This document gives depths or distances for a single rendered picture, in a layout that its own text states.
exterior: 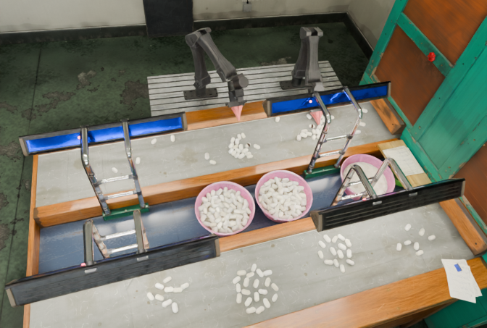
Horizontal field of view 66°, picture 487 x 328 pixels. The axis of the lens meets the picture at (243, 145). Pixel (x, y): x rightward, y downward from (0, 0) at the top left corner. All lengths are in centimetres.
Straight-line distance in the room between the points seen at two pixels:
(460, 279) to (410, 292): 23
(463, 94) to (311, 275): 99
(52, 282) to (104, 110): 207
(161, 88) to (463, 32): 155
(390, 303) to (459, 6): 122
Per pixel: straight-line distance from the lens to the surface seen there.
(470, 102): 182
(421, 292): 175
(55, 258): 179
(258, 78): 239
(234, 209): 171
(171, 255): 123
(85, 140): 149
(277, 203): 175
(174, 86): 231
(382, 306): 166
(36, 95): 345
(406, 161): 206
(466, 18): 182
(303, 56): 220
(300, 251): 166
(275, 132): 199
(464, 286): 185
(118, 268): 124
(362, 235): 178
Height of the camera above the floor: 223
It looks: 51 degrees down
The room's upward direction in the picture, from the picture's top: 8 degrees clockwise
